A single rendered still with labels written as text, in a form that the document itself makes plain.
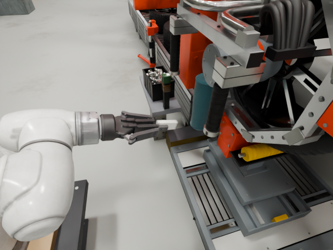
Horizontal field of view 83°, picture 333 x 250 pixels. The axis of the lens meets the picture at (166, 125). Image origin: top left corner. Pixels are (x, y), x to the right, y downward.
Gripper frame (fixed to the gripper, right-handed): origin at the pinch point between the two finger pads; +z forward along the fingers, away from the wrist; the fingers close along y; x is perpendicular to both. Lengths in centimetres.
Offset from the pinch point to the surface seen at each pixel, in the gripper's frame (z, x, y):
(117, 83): 17, 68, 153
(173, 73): 8.7, -8.5, 20.6
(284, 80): 36.7, -19.9, -2.7
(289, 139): 26.5, -10.6, -20.3
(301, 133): 25.5, -14.4, -21.8
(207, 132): 5.1, -7.6, -12.5
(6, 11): -159, 107, 528
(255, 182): 57, 34, -10
